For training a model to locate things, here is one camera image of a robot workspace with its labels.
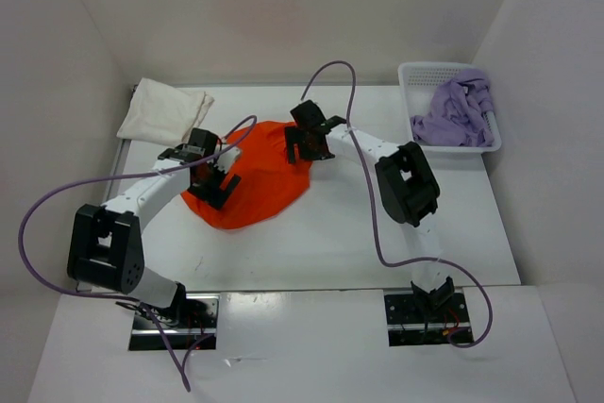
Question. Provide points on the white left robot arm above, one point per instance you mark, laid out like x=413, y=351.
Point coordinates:
x=106, y=247

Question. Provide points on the orange t shirt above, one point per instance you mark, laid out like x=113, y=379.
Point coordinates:
x=269, y=183

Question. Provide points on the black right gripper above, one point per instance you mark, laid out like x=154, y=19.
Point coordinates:
x=293, y=135

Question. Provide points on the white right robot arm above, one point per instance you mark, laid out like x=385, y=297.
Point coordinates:
x=397, y=175

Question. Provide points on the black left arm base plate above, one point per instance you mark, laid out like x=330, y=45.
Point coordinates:
x=196, y=329

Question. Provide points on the white plastic laundry basket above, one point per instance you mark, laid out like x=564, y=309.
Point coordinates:
x=419, y=81

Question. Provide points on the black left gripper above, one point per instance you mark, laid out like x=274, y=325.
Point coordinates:
x=215, y=197

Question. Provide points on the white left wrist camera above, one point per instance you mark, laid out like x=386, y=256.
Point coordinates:
x=227, y=159

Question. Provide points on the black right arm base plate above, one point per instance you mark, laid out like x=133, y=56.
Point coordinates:
x=406, y=325

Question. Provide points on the white t shirt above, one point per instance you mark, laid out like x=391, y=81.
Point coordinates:
x=161, y=114

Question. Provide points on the lavender t shirt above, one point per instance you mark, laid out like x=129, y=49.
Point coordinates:
x=456, y=113

